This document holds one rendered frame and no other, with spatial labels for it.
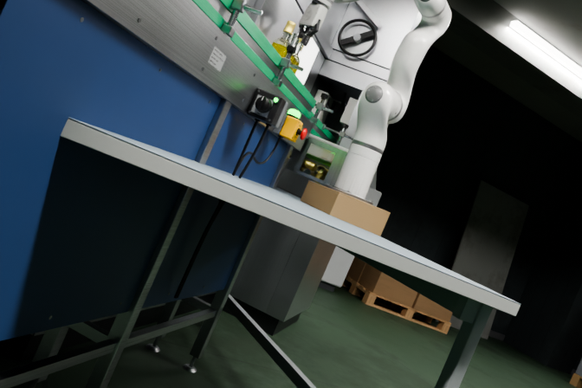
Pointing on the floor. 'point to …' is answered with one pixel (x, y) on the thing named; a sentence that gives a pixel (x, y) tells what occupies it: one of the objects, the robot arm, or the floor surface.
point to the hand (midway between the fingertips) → (302, 40)
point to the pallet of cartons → (394, 296)
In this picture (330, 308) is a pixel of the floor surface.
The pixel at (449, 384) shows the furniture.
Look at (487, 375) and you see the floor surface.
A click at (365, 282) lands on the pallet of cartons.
